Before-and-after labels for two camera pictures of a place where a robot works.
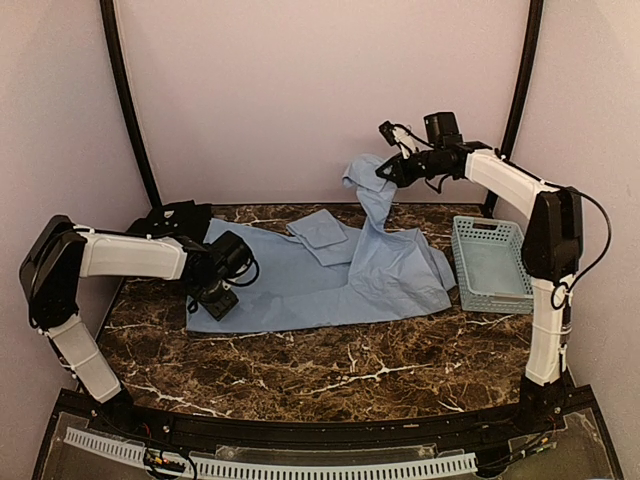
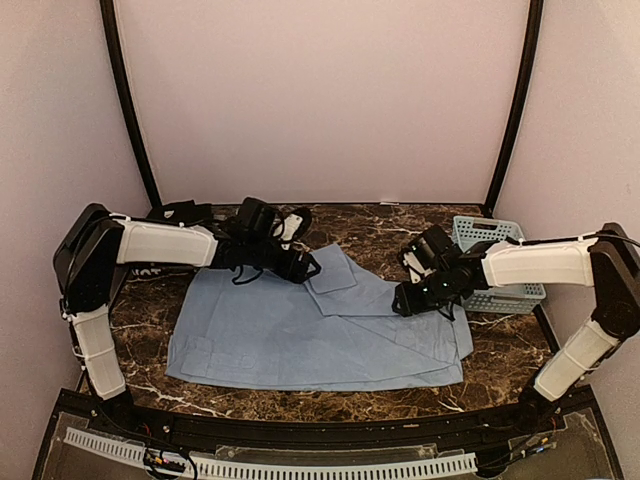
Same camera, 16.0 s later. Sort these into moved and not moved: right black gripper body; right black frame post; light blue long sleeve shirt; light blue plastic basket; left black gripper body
Moved: light blue long sleeve shirt; right black gripper body; left black gripper body
Not moved: light blue plastic basket; right black frame post
